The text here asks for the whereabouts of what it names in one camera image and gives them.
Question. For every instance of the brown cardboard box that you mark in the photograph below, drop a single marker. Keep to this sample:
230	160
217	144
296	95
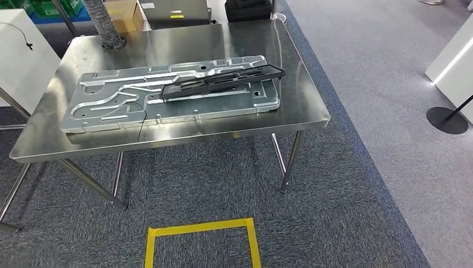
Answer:
125	16

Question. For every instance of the yellow floor tape square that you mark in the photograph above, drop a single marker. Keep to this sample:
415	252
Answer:
199	227

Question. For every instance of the black stanchion with round base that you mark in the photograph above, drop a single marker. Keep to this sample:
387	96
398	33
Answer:
445	120

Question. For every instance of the steel workbench table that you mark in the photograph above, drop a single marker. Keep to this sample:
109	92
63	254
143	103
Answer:
221	40

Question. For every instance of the white cabinet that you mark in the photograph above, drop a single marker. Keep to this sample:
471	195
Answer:
26	66

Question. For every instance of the stamped grey metal plate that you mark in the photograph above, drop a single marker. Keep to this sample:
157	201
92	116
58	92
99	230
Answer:
111	111

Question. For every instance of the white display counter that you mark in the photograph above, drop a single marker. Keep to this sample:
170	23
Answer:
454	63

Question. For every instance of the dark grey equipment case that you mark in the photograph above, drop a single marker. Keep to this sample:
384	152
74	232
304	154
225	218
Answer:
173	13

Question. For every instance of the black bag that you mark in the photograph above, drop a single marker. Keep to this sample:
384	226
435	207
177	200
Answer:
247	10

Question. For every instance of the black plastic plate frame part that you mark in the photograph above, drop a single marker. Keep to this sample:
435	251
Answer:
218	82

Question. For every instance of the green plastic crate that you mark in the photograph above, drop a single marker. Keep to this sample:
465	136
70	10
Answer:
14	3
55	6

